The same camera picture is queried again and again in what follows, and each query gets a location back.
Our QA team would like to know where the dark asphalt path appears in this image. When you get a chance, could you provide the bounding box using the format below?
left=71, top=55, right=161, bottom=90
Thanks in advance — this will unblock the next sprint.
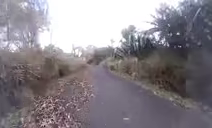
left=83, top=63, right=212, bottom=128

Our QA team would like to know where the grass verge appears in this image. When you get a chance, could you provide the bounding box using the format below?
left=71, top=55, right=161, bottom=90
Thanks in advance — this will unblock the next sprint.
left=103, top=63, right=212, bottom=116

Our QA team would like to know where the row of bushes and trees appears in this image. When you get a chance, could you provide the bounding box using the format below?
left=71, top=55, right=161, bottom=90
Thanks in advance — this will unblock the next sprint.
left=0, top=0, right=92, bottom=114
left=87, top=0, right=212, bottom=108

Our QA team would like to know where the strip of fallen dry leaves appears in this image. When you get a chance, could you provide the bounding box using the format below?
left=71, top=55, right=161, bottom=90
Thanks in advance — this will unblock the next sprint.
left=22, top=68, right=96, bottom=128

